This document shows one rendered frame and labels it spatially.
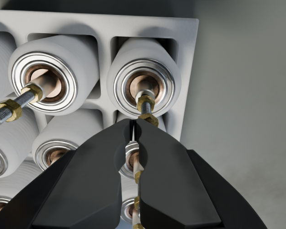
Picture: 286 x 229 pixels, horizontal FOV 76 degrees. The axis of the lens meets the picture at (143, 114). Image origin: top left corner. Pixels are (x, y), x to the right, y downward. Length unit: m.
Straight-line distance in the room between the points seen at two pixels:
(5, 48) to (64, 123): 0.13
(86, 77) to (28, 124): 0.17
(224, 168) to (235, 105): 0.24
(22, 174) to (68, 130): 0.17
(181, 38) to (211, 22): 0.21
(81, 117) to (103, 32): 0.14
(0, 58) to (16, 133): 0.11
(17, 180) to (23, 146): 0.08
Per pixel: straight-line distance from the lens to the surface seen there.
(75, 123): 0.30
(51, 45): 0.24
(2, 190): 0.41
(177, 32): 0.29
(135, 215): 0.36
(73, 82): 0.23
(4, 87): 0.32
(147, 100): 0.18
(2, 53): 0.33
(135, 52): 0.22
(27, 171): 0.43
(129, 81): 0.22
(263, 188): 0.86
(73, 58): 0.24
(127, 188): 0.35
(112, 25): 0.29
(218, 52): 0.51
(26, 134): 0.36
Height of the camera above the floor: 0.47
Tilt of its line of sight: 62 degrees down
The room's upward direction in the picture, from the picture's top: 177 degrees clockwise
